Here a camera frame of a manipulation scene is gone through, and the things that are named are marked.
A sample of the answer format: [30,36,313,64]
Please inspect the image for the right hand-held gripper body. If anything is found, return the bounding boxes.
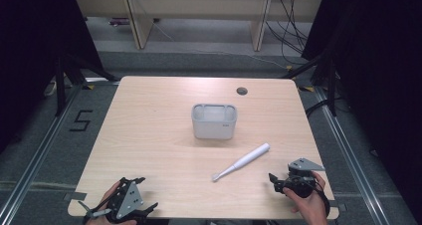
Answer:
[282,157,326,199]

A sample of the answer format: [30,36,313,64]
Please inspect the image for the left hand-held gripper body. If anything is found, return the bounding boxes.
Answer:
[78,176,149,225]

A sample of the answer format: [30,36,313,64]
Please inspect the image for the white electric toothbrush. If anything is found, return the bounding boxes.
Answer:
[211,142,271,182]

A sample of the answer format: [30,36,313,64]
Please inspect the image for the white plastic container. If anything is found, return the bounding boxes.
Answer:
[191,103,238,140]

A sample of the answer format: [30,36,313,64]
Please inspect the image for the person's left hand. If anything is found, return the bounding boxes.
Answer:
[84,180,137,225]

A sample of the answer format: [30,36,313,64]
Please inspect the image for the person's right hand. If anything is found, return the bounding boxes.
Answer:
[282,171,330,225]

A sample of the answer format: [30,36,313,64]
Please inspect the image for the grey tape strip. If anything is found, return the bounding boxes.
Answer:
[327,199,348,213]
[63,191,89,202]

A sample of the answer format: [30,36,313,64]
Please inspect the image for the black metal stand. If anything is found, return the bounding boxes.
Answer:
[281,51,340,117]
[54,53,121,117]

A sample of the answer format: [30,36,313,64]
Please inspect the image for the black curtain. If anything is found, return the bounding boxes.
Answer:
[0,0,105,154]
[301,0,422,217]

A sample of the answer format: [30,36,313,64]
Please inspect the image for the dark flat object under shelf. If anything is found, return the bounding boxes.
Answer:
[107,17,131,27]

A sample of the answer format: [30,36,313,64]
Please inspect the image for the light wooden shelf unit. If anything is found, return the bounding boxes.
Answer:
[73,0,324,52]

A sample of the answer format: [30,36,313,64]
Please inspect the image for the black wrist strap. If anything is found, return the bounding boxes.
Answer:
[315,180,332,219]

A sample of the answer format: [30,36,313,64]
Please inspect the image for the metal floor rail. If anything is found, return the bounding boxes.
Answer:
[0,81,85,225]
[312,85,393,225]

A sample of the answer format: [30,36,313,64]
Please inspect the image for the thick black floor cable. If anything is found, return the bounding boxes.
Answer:
[305,97,350,118]

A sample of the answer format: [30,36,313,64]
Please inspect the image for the coiled white cable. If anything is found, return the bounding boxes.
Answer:
[43,80,68,99]

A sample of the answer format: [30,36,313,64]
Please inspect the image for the thin white cable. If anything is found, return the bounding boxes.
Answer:
[138,4,291,71]

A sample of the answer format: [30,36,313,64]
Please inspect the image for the bundle of black cables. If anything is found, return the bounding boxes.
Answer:
[264,0,314,66]

